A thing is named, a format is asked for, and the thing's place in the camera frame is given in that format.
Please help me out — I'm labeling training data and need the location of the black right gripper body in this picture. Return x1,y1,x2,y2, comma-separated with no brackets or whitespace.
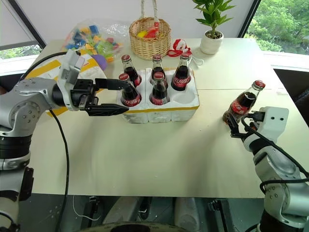
238,120,258,139

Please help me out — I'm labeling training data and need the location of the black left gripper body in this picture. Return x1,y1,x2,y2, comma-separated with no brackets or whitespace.
70,78,100,111

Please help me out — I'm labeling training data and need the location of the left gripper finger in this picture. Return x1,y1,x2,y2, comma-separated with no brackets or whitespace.
95,78,134,92
84,103,130,117

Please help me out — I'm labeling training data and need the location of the glass cola bottle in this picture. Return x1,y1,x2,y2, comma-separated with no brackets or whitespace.
170,53,193,92
120,54,142,87
222,80,266,126
149,72,169,106
118,73,142,108
149,54,169,89

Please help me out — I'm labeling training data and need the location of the white foam crate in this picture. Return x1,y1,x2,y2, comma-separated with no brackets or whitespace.
115,67,200,124

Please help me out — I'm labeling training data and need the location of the purple round toy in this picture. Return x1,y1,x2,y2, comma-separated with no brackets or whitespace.
91,54,109,71

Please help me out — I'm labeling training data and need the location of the bag of colourful blocks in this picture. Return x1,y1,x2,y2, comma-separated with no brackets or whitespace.
61,19,130,63

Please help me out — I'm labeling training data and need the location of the dark object beside table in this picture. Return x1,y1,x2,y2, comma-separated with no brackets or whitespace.
295,87,309,117

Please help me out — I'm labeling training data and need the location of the red toy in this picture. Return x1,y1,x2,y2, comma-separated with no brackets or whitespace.
144,23,160,39

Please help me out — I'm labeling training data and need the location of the green plant in white pot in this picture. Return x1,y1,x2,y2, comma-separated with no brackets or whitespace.
192,0,236,55

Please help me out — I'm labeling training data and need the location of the grey rounded shape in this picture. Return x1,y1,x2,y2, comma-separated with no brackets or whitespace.
102,197,152,225
174,197,211,229

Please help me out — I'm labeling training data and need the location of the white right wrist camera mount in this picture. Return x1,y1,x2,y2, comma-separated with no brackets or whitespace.
242,106,290,152

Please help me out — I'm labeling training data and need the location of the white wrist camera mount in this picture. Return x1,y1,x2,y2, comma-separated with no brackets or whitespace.
242,106,290,152
56,49,85,112

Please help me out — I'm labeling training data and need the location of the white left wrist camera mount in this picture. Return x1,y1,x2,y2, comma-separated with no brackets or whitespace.
56,49,85,112

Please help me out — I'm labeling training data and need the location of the wicker basket with handle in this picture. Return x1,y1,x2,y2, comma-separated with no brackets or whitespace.
128,0,172,61

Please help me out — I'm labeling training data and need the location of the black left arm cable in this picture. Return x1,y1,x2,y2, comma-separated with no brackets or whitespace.
20,51,70,232

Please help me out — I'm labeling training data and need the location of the red and white strap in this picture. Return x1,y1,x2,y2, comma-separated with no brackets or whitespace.
167,38,193,58

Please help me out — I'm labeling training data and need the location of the black window frame post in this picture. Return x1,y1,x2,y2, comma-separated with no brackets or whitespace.
238,0,262,39
0,0,47,49

